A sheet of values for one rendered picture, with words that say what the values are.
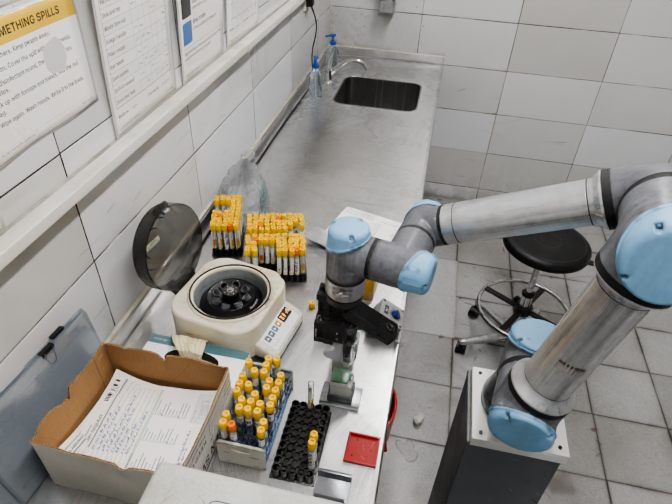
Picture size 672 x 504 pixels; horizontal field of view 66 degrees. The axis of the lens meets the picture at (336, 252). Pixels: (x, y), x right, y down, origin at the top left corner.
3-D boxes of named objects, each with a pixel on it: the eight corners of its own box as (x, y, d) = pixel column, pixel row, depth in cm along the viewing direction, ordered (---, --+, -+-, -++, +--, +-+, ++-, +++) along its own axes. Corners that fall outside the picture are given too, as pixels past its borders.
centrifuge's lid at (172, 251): (135, 231, 111) (105, 226, 114) (167, 317, 126) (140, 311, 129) (192, 183, 127) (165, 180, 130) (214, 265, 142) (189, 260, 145)
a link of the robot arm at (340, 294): (369, 264, 99) (361, 293, 92) (367, 282, 102) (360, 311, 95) (330, 258, 100) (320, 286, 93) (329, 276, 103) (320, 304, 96)
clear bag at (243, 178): (268, 233, 168) (266, 183, 156) (213, 233, 166) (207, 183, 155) (271, 190, 188) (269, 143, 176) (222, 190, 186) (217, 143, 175)
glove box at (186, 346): (236, 408, 116) (232, 381, 110) (136, 387, 119) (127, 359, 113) (254, 365, 125) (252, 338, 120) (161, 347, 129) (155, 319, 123)
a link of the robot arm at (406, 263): (446, 234, 91) (387, 218, 95) (429, 272, 83) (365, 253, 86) (439, 269, 96) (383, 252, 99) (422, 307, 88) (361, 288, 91)
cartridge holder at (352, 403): (358, 411, 116) (359, 402, 114) (318, 403, 118) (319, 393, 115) (362, 392, 121) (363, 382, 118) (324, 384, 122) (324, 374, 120)
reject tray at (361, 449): (375, 468, 106) (376, 466, 105) (342, 461, 107) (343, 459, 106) (380, 439, 111) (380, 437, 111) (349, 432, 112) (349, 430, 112)
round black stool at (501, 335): (582, 384, 234) (640, 273, 194) (475, 399, 226) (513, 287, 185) (527, 304, 274) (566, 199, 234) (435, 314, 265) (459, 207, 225)
